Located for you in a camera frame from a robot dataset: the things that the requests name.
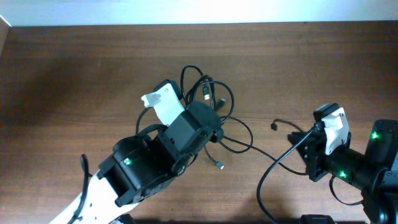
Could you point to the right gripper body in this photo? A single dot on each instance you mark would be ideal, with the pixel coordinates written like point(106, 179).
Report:
point(314, 158)

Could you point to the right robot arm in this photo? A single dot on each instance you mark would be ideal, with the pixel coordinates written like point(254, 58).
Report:
point(374, 173)

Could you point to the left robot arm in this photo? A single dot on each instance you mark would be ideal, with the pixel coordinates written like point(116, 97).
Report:
point(141, 166)

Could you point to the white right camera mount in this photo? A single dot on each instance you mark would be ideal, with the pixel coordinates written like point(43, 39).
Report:
point(336, 130)

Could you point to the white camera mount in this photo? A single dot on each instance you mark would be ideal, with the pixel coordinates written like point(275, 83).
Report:
point(165, 103)
point(336, 130)

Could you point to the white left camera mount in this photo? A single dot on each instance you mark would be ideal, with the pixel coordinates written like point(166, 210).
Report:
point(165, 103)

